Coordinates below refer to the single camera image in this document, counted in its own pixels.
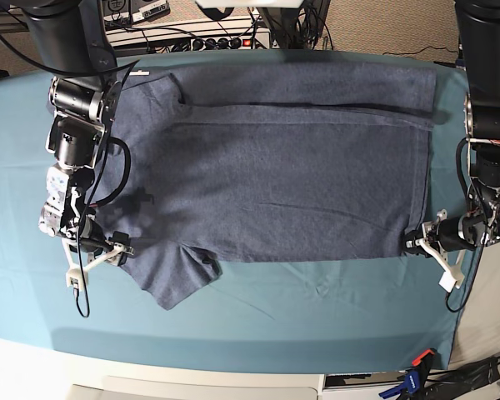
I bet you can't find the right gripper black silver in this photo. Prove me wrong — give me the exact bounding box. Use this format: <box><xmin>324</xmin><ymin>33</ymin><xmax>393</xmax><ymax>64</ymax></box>
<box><xmin>62</xmin><ymin>218</ymin><xmax>134</xmax><ymax>273</ymax></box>

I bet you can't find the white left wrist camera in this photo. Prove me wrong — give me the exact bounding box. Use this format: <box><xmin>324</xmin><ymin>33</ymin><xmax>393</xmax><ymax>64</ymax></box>
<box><xmin>438</xmin><ymin>272</ymin><xmax>464</xmax><ymax>293</ymax></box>

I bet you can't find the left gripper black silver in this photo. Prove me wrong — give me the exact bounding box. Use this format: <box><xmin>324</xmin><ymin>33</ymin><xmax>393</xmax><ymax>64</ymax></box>
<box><xmin>402</xmin><ymin>210</ymin><xmax>478</xmax><ymax>273</ymax></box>

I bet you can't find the blue-grey heathered T-shirt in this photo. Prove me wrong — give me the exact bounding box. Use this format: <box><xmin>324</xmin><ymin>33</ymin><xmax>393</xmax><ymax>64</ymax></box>
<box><xmin>90</xmin><ymin>62</ymin><xmax>437</xmax><ymax>309</ymax></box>

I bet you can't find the teal table cloth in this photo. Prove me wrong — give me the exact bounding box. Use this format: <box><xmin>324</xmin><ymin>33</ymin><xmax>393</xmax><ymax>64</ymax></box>
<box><xmin>0</xmin><ymin>72</ymin><xmax>465</xmax><ymax>373</ymax></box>

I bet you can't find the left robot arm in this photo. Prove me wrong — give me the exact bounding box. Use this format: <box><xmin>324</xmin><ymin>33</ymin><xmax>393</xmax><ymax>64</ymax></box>
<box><xmin>404</xmin><ymin>1</ymin><xmax>500</xmax><ymax>291</ymax></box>

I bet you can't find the blue spring clamp bottom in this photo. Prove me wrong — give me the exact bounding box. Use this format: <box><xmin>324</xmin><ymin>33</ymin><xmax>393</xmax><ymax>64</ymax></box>
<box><xmin>378</xmin><ymin>370</ymin><xmax>421</xmax><ymax>399</ymax></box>

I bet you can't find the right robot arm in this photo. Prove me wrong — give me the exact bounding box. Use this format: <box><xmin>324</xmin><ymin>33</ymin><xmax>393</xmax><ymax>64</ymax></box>
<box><xmin>14</xmin><ymin>1</ymin><xmax>124</xmax><ymax>283</ymax></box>

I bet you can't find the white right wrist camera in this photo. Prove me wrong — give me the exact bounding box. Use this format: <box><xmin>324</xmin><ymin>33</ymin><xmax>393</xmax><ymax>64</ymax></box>
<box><xmin>65</xmin><ymin>267</ymin><xmax>88</xmax><ymax>292</ymax></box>

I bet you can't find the orange black clamp bottom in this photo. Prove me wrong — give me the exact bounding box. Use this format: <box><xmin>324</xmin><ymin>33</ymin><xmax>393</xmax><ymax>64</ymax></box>
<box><xmin>412</xmin><ymin>348</ymin><xmax>437</xmax><ymax>375</ymax></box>

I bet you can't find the white power strip red switch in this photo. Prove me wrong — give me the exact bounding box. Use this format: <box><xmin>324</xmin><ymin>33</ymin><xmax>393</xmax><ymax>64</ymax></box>
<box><xmin>183</xmin><ymin>32</ymin><xmax>271</xmax><ymax>52</ymax></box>

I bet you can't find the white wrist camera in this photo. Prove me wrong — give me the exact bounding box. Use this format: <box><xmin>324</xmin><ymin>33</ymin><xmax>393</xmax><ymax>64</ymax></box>
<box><xmin>438</xmin><ymin>272</ymin><xmax>464</xmax><ymax>293</ymax></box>
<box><xmin>65</xmin><ymin>267</ymin><xmax>88</xmax><ymax>292</ymax></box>

